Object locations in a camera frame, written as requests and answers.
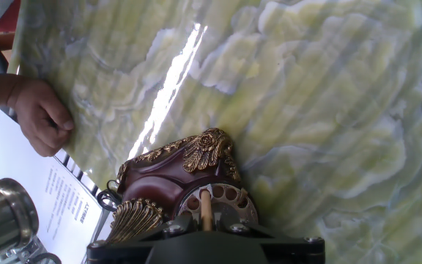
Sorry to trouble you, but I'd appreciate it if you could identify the short wooden stick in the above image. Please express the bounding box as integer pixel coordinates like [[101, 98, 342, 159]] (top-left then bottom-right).
[[200, 189, 214, 232]]

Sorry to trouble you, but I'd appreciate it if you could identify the green marble pattern mat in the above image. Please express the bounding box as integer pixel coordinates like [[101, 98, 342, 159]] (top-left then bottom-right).
[[7, 0, 422, 264]]

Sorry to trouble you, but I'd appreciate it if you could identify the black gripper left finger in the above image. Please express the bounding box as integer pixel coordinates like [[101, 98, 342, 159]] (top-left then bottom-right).
[[87, 215, 201, 264]]

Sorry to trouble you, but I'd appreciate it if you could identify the brass and red phone handset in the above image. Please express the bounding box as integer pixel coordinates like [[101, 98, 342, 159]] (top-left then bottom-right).
[[0, 177, 62, 264]]

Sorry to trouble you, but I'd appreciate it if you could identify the person bare hand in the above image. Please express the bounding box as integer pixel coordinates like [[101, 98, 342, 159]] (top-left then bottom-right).
[[7, 76, 75, 158]]

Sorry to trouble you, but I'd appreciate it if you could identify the thin black phone cable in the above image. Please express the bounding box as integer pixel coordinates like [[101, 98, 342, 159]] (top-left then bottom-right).
[[96, 179, 123, 213]]

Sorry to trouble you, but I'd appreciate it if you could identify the printed instruction paper sheet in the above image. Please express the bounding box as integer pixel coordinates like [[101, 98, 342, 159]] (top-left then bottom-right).
[[0, 109, 116, 264]]

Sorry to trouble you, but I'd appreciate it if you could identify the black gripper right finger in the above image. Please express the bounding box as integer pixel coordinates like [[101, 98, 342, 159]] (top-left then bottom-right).
[[214, 214, 326, 264]]

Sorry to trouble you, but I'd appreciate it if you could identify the antique red rotary phone base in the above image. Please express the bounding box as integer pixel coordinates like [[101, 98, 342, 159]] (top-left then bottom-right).
[[105, 127, 259, 243]]

